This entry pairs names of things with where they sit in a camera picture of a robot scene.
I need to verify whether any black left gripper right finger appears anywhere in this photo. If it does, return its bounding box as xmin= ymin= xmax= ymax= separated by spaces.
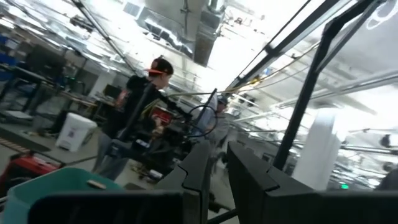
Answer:
xmin=226 ymin=141 xmax=398 ymax=224

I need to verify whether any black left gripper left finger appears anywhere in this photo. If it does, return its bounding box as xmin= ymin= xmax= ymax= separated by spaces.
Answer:
xmin=27 ymin=140 xmax=213 ymax=224

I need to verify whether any green plastic bin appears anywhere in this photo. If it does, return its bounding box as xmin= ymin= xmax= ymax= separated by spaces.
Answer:
xmin=1 ymin=167 xmax=125 ymax=224

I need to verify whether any person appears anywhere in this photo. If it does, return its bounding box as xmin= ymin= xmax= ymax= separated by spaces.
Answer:
xmin=92 ymin=57 xmax=175 ymax=182
xmin=208 ymin=95 xmax=231 ymax=166

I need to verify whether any red box with label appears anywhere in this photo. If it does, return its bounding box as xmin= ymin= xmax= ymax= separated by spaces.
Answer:
xmin=151 ymin=105 xmax=174 ymax=126

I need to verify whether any white pillar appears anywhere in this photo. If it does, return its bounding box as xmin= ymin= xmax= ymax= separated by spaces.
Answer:
xmin=291 ymin=108 xmax=343 ymax=192

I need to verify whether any black monitor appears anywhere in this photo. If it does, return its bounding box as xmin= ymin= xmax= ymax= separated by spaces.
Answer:
xmin=103 ymin=83 xmax=123 ymax=101

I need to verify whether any white plastic trash bin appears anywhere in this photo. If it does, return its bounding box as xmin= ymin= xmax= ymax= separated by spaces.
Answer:
xmin=55 ymin=112 xmax=98 ymax=153

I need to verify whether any black overhead beam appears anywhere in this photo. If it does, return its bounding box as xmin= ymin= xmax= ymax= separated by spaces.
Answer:
xmin=226 ymin=0 xmax=354 ymax=91

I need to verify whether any red and black case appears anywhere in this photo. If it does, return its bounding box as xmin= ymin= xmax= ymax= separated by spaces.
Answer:
xmin=0 ymin=153 xmax=60 ymax=197

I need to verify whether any black floor ramp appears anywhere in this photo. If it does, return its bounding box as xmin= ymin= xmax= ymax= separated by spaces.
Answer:
xmin=0 ymin=123 xmax=52 ymax=154

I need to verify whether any black workbench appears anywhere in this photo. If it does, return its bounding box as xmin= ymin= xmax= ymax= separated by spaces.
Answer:
xmin=0 ymin=43 xmax=103 ymax=125

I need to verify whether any shelf with blue bins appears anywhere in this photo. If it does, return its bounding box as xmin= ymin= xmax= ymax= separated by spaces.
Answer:
xmin=0 ymin=32 xmax=22 ymax=83

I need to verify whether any black aluminium table frame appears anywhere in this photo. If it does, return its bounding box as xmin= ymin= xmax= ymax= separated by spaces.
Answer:
xmin=206 ymin=198 xmax=240 ymax=224

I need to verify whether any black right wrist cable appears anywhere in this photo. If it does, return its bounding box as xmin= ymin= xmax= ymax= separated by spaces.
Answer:
xmin=185 ymin=105 xmax=219 ymax=138

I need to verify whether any black frame post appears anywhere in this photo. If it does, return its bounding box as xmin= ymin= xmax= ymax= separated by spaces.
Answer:
xmin=272 ymin=0 xmax=386 ymax=171

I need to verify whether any yellow cord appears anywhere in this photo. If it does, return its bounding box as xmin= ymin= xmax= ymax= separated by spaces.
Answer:
xmin=167 ymin=40 xmax=321 ymax=98

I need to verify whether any ribbed silver air duct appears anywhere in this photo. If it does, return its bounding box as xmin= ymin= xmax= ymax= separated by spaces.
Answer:
xmin=192 ymin=0 xmax=225 ymax=68

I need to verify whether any black ceiling camera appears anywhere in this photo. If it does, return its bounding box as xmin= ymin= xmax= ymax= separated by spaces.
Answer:
xmin=379 ymin=133 xmax=393 ymax=149

